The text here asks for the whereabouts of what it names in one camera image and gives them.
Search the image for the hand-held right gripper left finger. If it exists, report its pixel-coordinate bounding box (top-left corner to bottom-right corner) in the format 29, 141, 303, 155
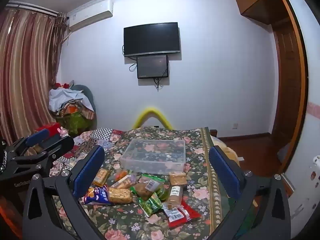
22, 145, 105, 240

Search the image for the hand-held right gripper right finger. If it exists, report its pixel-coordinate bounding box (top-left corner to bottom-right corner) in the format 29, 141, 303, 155
207, 145, 292, 240

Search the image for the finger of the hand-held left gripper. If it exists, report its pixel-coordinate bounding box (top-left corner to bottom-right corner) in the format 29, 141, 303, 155
6, 129, 49, 158
12, 137, 75, 167

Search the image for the long pink snack packet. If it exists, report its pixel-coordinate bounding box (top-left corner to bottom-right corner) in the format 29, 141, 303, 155
84, 185, 112, 205

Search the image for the orange snack ball packet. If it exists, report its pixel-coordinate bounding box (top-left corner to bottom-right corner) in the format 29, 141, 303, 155
114, 169, 130, 180

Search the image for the large clear cracker packet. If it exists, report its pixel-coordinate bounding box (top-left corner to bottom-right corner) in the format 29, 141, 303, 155
107, 187, 133, 204

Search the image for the beige square snack packet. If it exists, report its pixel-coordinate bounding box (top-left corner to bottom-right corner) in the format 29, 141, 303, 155
169, 171, 187, 186

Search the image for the brown snack bag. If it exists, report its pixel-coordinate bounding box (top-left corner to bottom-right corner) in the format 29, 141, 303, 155
135, 177, 165, 198

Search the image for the clear plastic container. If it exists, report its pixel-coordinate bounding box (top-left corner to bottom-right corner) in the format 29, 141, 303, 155
119, 138, 186, 175

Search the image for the red box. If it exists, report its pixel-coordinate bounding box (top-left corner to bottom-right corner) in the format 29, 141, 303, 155
35, 123, 62, 140

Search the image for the pile of clothes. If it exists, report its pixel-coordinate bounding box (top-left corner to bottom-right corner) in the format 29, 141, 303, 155
49, 81, 97, 135

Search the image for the patchwork quilt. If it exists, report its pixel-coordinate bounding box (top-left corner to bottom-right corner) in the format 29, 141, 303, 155
50, 127, 124, 178

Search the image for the plain red snack packet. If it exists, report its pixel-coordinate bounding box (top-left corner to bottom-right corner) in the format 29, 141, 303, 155
181, 200, 202, 222

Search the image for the long tan snack packet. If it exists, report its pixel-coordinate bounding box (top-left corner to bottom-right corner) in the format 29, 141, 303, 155
166, 185, 184, 207

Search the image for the green chair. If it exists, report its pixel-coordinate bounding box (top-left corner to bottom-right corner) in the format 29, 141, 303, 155
71, 84, 96, 120

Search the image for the striped red curtain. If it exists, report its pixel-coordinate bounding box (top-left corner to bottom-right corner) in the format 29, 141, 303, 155
0, 5, 67, 145

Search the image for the red white-label snack packet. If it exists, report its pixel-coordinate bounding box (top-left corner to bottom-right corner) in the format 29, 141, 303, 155
164, 205, 190, 228

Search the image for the green snack packet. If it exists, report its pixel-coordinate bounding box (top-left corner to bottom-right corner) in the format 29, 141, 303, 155
155, 187, 170, 202
139, 192, 163, 217

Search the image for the yellow chair back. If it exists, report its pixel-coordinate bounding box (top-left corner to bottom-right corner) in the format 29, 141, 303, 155
132, 107, 173, 130

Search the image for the white stickered appliance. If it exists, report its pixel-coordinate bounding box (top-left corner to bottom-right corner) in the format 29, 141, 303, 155
310, 155, 320, 180

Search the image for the white air conditioner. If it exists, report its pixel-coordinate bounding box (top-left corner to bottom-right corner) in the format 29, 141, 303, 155
67, 1, 114, 32

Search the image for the small black wall monitor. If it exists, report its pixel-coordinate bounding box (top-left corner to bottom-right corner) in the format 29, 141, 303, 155
136, 54, 169, 79

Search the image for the large black wall television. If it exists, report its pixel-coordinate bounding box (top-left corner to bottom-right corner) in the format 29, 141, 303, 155
124, 22, 181, 57

